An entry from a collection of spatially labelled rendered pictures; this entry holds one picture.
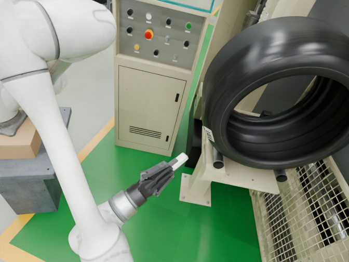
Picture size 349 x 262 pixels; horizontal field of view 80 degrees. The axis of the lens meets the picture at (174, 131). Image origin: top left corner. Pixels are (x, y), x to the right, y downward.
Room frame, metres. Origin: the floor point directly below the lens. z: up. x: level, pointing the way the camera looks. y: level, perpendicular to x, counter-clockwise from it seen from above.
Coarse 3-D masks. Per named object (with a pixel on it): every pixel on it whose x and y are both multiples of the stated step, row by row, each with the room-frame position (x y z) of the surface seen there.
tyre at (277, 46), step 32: (256, 32) 0.73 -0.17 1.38; (288, 32) 0.66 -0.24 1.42; (320, 32) 0.64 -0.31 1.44; (224, 64) 0.65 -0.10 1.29; (256, 64) 0.58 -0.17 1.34; (288, 64) 0.57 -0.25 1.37; (320, 64) 0.58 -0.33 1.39; (224, 96) 0.57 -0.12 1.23; (320, 96) 0.86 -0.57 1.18; (224, 128) 0.56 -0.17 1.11; (256, 128) 0.84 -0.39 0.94; (288, 128) 0.83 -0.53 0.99; (320, 128) 0.75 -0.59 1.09; (256, 160) 0.58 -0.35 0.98; (288, 160) 0.60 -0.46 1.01
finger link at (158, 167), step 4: (156, 164) 0.43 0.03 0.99; (160, 164) 0.43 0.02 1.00; (152, 168) 0.41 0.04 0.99; (156, 168) 0.41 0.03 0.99; (160, 168) 0.41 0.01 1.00; (164, 168) 0.42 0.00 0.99; (140, 172) 0.38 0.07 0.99; (148, 172) 0.39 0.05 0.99; (152, 172) 0.39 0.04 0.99; (156, 172) 0.40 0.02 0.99; (144, 176) 0.37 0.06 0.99; (148, 176) 0.38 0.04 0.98
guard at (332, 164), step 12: (336, 168) 0.63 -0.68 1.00; (312, 180) 0.66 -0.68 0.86; (252, 192) 0.90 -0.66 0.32; (348, 192) 0.52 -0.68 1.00; (252, 204) 0.81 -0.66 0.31; (264, 204) 0.75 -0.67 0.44; (276, 204) 0.69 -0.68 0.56; (300, 204) 0.60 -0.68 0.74; (336, 204) 0.51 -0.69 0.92; (276, 216) 0.63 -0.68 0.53; (348, 216) 0.45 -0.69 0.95; (312, 228) 0.48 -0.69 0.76; (288, 240) 0.49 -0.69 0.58; (264, 252) 0.51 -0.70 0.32; (300, 252) 0.42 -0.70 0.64
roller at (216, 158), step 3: (213, 147) 0.66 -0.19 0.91; (213, 150) 0.64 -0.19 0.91; (216, 150) 0.64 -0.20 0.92; (213, 153) 0.63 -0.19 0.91; (216, 153) 0.62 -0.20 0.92; (219, 153) 0.62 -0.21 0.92; (213, 156) 0.61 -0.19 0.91; (216, 156) 0.60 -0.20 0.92; (219, 156) 0.60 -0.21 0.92; (222, 156) 0.61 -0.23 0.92; (213, 159) 0.59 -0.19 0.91; (216, 159) 0.59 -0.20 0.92; (219, 159) 0.59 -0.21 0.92; (222, 159) 0.59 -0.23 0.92; (213, 162) 0.58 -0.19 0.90; (216, 162) 0.57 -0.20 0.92; (219, 162) 0.57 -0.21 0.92; (222, 162) 0.58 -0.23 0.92; (213, 165) 0.57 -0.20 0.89; (216, 165) 0.57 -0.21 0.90; (219, 165) 0.57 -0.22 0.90; (222, 165) 0.57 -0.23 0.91; (219, 168) 0.57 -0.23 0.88
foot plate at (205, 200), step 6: (186, 174) 1.13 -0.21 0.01; (186, 180) 1.07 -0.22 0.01; (186, 186) 1.01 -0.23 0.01; (210, 186) 1.07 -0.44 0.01; (180, 192) 0.94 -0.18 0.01; (186, 192) 0.95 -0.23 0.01; (210, 192) 1.01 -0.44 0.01; (180, 198) 0.89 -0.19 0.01; (186, 198) 0.90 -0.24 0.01; (192, 198) 0.91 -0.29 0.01; (198, 198) 0.93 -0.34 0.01; (204, 198) 0.94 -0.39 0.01; (210, 198) 0.96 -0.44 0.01; (204, 204) 0.89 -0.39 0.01; (210, 204) 0.90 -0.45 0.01
